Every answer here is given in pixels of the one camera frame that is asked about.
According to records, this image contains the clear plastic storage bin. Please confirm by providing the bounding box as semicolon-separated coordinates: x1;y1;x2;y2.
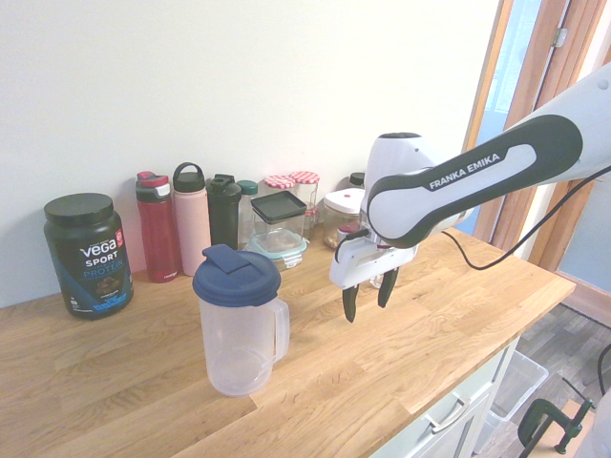
476;349;550;449

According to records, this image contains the white base cabinet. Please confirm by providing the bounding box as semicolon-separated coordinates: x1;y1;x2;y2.
369;333;521;458

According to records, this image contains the pink bottle black lid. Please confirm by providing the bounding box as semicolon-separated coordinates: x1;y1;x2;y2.
172;161;213;278

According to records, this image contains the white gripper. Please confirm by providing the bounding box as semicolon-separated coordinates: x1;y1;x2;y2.
328;232;422;324

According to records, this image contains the wooden glazed door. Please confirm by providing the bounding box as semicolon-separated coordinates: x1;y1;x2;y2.
460;0;574;252

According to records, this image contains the black shaker bottle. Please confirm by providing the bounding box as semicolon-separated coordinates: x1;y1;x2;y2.
206;174;242;252

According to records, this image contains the wooden door frame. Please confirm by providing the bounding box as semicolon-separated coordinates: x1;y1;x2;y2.
527;0;611;330

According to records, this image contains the tall jar gingham lid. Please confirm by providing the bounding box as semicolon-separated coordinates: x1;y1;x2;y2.
289;170;321;225
263;175;297;199

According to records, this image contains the glass container teal lid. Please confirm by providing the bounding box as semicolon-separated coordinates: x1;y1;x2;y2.
245;232;310;272

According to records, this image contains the black camera cable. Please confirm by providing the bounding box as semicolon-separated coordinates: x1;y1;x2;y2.
333;164;611;271

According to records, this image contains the cereal container white lid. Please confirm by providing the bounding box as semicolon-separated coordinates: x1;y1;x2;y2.
323;188;368;250

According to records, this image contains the metal bar cabinet handle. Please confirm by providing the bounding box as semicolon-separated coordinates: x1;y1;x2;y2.
423;397;473;434

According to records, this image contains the dark green clamp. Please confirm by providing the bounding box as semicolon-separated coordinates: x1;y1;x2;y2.
517;376;596;458

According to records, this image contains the red water bottle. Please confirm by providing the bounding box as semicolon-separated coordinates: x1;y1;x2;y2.
135;170;182;284

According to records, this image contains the clear pitcher blue lid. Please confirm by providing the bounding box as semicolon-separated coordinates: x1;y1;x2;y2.
192;243;291;398

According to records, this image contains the clear jar green lid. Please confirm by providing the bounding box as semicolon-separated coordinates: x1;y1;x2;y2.
236;179;260;249

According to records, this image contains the small jar gingham lid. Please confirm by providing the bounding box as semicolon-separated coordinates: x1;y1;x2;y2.
303;205;322;239

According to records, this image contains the square canister black lid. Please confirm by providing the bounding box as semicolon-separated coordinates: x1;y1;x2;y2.
250;191;308;249

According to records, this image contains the black Vega protein tub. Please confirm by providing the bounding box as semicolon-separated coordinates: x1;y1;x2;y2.
42;192;136;322

